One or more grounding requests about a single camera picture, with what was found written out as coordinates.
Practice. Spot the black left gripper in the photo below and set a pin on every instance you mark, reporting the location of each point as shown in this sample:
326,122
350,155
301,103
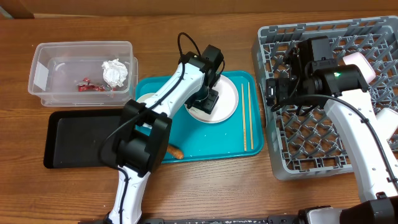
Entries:
208,106

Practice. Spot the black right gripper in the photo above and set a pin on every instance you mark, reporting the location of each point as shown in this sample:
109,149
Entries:
282,89

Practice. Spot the large white plate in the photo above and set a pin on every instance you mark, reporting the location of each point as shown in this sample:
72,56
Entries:
225,106

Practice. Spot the wooden chopstick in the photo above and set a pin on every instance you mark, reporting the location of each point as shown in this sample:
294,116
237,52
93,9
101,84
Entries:
244,118
250,116

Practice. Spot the white tissue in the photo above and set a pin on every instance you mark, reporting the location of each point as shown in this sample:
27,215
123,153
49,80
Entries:
114,73

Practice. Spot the white paper cup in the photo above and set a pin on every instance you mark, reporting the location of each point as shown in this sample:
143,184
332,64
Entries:
386,123

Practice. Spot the red snack wrapper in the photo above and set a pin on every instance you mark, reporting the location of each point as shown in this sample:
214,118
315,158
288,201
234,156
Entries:
87,85

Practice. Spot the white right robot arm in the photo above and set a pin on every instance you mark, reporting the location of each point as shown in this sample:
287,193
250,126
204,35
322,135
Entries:
317,80

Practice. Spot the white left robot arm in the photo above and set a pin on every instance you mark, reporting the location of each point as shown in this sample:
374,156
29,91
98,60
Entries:
142,138

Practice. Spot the grey dishwasher rack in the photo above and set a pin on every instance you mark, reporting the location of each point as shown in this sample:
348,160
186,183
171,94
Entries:
309,146

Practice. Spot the clear plastic waste bin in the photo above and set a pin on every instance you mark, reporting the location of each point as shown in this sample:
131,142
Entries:
57,68

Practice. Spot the teal serving tray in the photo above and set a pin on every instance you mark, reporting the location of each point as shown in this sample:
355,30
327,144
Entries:
204,141

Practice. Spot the orange carrot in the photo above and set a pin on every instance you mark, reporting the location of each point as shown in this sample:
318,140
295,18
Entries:
175,152

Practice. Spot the white bowl with food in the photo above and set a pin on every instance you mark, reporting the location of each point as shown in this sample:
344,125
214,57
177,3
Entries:
144,98

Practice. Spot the black plastic tray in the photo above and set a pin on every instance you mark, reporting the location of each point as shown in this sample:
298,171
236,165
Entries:
74,137

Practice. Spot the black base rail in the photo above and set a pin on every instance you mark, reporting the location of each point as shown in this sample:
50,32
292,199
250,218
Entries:
272,219

